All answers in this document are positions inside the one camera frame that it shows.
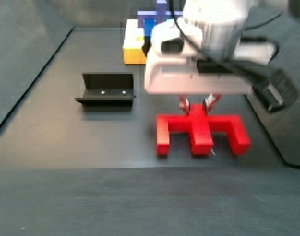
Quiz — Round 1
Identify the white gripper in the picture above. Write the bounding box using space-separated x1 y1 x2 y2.
145 18 276 112

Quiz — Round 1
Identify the red E-shaped block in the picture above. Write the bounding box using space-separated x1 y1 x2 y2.
155 104 250 155

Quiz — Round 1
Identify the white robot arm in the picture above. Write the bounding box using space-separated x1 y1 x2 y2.
145 0 276 111

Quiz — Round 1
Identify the yellow base board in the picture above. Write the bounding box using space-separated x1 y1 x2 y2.
122 19 146 65

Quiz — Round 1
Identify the blue long block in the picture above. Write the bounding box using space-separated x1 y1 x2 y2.
143 18 155 43

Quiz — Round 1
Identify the purple cross block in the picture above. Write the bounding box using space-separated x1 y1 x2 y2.
137 0 170 27

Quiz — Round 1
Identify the black cable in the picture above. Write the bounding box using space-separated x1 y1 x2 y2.
166 0 299 113

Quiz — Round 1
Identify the black metal bracket holder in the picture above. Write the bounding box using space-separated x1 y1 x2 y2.
74 73 134 106

